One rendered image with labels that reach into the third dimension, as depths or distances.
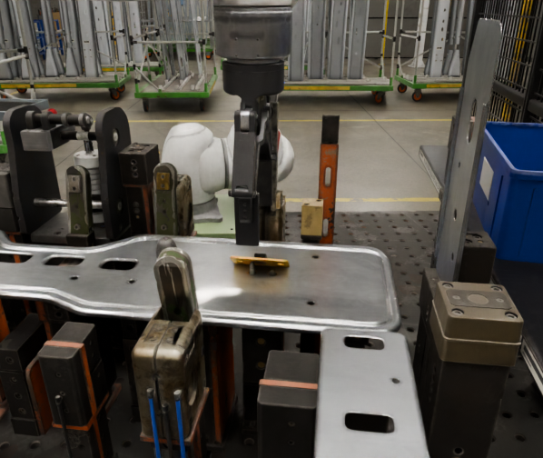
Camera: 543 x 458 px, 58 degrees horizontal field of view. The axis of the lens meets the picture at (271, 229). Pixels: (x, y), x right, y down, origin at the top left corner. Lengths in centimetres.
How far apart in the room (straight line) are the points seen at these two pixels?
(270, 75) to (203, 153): 86
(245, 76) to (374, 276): 33
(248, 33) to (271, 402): 39
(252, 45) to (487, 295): 38
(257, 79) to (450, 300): 33
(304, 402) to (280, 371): 5
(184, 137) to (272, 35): 88
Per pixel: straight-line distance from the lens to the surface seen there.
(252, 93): 60
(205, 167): 145
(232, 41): 59
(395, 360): 58
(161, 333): 54
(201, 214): 150
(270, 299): 66
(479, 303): 59
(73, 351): 63
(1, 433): 100
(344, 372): 55
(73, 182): 90
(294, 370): 58
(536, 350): 59
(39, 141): 95
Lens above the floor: 135
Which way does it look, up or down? 24 degrees down
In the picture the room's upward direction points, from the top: straight up
